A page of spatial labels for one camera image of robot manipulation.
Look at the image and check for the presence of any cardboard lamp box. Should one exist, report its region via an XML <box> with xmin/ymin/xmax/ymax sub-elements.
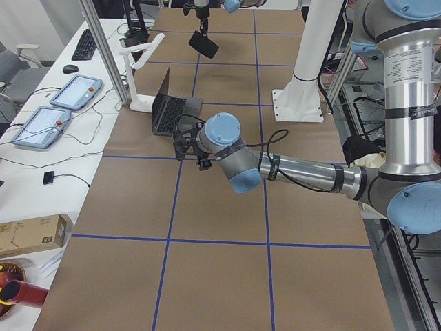
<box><xmin>1</xmin><ymin>214</ymin><xmax>72</xmax><ymax>258</ymax></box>

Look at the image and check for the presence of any lower blue teach pendant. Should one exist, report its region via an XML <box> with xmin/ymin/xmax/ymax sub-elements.
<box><xmin>11</xmin><ymin>106</ymin><xmax>72</xmax><ymax>149</ymax></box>

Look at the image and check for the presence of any white desk lamp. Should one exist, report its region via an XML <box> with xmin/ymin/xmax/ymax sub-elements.
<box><xmin>119</xmin><ymin>32</ymin><xmax>165</xmax><ymax>112</ymax></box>

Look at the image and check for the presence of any small black puck device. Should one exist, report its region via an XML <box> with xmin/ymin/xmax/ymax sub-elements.
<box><xmin>43</xmin><ymin>171</ymin><xmax>55</xmax><ymax>185</ymax></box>

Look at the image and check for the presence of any grey laptop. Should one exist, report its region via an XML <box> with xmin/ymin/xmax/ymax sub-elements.
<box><xmin>152</xmin><ymin>69</ymin><xmax>203</xmax><ymax>137</ymax></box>

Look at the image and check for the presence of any black keyboard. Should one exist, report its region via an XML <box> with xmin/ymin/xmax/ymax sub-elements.
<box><xmin>71</xmin><ymin>29</ymin><xmax>96</xmax><ymax>61</ymax></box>

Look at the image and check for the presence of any person in cream sweater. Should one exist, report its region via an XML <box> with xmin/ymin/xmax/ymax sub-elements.
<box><xmin>342</xmin><ymin>136</ymin><xmax>441</xmax><ymax>221</ymax></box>

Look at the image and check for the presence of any grey office chair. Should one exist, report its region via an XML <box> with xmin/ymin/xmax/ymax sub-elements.
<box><xmin>1</xmin><ymin>43</ymin><xmax>50</xmax><ymax>123</ymax></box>

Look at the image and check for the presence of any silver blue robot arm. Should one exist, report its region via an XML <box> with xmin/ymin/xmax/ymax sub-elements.
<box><xmin>187</xmin><ymin>0</ymin><xmax>267</xmax><ymax>37</ymax></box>
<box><xmin>172</xmin><ymin>1</ymin><xmax>440</xmax><ymax>234</ymax></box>

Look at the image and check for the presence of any blue teach pendant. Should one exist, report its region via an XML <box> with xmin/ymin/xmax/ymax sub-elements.
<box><xmin>11</xmin><ymin>106</ymin><xmax>72</xmax><ymax>149</ymax></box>
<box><xmin>50</xmin><ymin>74</ymin><xmax>103</xmax><ymax>111</ymax></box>

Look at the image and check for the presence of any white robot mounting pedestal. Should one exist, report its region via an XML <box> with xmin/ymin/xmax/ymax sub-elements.
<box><xmin>272</xmin><ymin>0</ymin><xmax>345</xmax><ymax>123</ymax></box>

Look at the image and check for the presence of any upper blue teach pendant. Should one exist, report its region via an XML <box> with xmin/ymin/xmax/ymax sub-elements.
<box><xmin>50</xmin><ymin>74</ymin><xmax>103</xmax><ymax>111</ymax></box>

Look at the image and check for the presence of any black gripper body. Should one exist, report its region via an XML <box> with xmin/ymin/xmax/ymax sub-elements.
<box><xmin>172</xmin><ymin>127</ymin><xmax>212</xmax><ymax>171</ymax></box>
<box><xmin>195</xmin><ymin>5</ymin><xmax>209</xmax><ymax>21</ymax></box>

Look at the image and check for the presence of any aluminium frame post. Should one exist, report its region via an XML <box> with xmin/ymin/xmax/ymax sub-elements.
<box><xmin>79</xmin><ymin>0</ymin><xmax>130</xmax><ymax>106</ymax></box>

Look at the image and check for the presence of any black mouse pad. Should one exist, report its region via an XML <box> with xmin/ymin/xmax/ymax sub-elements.
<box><xmin>188</xmin><ymin>31</ymin><xmax>219</xmax><ymax>59</ymax></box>

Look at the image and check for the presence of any black desk mouse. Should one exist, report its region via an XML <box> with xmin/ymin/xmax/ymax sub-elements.
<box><xmin>62</xmin><ymin>64</ymin><xmax>79</xmax><ymax>74</ymax></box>

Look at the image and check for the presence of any wicker basket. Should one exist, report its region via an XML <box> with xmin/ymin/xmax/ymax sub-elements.
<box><xmin>0</xmin><ymin>261</ymin><xmax>27</xmax><ymax>320</ymax></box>

